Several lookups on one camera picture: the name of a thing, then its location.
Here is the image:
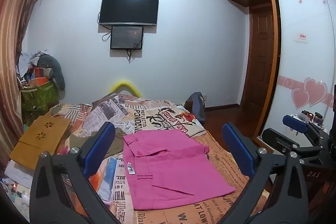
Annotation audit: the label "small black wall monitor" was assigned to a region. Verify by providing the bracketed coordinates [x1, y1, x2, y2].
[110, 26, 144, 50]

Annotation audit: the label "yellow foam arch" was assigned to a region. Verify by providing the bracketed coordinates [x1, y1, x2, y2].
[110, 80, 142, 97]

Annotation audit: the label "striped brown curtain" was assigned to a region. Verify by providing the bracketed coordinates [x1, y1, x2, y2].
[0, 0, 48, 169]

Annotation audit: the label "green patterned bag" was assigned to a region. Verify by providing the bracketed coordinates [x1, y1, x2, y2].
[21, 82, 60, 123]

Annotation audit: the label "pile of mixed clothes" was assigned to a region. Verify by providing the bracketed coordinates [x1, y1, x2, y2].
[16, 50, 50, 89]

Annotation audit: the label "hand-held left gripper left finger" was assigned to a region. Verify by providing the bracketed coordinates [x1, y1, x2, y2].
[29, 122, 121, 224]

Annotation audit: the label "white crumpled cloth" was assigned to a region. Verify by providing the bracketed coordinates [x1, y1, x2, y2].
[5, 158, 35, 188]

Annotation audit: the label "black wall television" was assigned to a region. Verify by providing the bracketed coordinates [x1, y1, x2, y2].
[98, 0, 160, 26]

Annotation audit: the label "olive green pants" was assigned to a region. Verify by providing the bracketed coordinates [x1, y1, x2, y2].
[79, 127, 125, 161]

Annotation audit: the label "grey blue backpack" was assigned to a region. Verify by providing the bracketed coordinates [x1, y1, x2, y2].
[184, 92, 207, 122]

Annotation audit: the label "clear plastic bag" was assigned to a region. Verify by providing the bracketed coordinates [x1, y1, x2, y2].
[97, 157, 117, 204]

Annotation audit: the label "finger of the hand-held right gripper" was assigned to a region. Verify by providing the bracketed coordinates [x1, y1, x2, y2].
[262, 128, 323, 159]
[283, 114, 328, 139]

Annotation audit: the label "pink pants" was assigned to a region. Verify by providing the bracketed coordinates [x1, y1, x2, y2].
[122, 130, 237, 211]

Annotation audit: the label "newspaper print blanket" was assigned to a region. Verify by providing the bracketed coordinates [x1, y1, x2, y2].
[5, 93, 271, 224]

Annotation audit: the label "black looped cable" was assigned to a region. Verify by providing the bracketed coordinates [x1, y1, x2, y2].
[102, 25, 112, 42]

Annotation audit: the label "brown wooden lap desk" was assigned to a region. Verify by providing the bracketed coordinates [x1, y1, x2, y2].
[10, 115, 72, 170]

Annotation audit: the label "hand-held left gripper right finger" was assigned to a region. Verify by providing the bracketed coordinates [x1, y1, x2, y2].
[218, 122, 309, 224]

